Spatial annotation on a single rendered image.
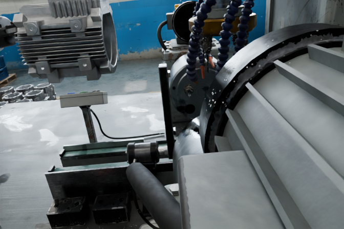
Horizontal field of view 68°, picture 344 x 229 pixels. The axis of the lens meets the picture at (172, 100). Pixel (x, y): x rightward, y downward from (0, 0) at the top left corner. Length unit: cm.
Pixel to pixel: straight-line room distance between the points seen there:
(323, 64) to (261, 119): 5
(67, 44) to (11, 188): 65
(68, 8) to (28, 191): 68
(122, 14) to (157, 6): 86
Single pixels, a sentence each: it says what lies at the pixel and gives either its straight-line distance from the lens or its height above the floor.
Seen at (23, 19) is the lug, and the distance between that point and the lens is 70.
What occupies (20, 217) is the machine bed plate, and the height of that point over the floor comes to 80.
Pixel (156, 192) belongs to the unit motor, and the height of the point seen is 128.
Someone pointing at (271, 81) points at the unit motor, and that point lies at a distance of 18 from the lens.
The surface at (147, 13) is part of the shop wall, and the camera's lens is 624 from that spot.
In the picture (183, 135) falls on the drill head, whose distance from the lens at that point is 55.
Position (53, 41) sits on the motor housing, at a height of 132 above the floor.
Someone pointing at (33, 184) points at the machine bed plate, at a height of 80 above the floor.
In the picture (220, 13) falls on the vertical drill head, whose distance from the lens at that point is 66.
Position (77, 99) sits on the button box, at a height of 106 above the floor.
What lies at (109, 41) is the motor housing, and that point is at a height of 129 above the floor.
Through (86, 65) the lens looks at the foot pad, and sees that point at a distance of 64.
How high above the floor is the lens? 140
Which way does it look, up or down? 22 degrees down
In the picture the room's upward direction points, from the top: 5 degrees counter-clockwise
